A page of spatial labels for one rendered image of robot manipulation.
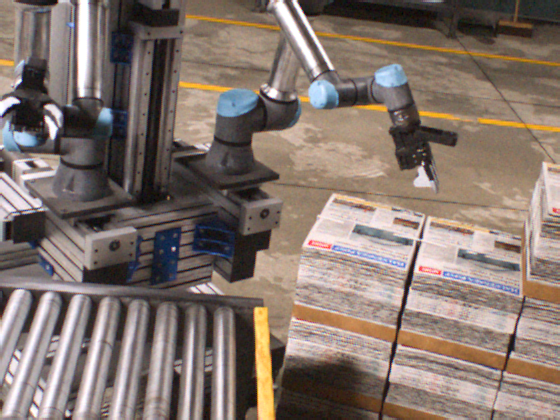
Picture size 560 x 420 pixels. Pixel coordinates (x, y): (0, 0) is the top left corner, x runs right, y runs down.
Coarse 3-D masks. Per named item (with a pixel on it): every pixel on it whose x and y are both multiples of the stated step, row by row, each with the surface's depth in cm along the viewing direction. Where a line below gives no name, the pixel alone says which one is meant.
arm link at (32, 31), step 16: (16, 0) 232; (32, 0) 231; (48, 0) 233; (16, 16) 236; (32, 16) 234; (48, 16) 237; (16, 32) 238; (32, 32) 236; (48, 32) 239; (16, 48) 239; (32, 48) 238; (48, 48) 241; (16, 64) 241; (48, 64) 243; (16, 144) 246; (48, 144) 248
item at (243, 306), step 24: (0, 288) 215; (24, 288) 216; (48, 288) 217; (72, 288) 219; (96, 288) 220; (120, 288) 222; (144, 288) 223; (0, 312) 218; (96, 312) 220; (120, 312) 220; (240, 312) 223; (120, 336) 223; (240, 336) 226
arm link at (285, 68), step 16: (304, 0) 268; (320, 0) 271; (288, 48) 279; (272, 64) 285; (288, 64) 281; (272, 80) 286; (288, 80) 284; (272, 96) 286; (288, 96) 287; (272, 112) 287; (288, 112) 290; (272, 128) 291; (288, 128) 296
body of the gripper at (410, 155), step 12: (420, 120) 251; (396, 132) 252; (408, 132) 252; (396, 144) 255; (408, 144) 253; (420, 144) 251; (396, 156) 252; (408, 156) 252; (420, 156) 251; (408, 168) 253
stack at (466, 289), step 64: (320, 256) 250; (384, 256) 251; (448, 256) 257; (512, 256) 263; (384, 320) 254; (448, 320) 250; (512, 320) 246; (384, 384) 261; (448, 384) 256; (512, 384) 252
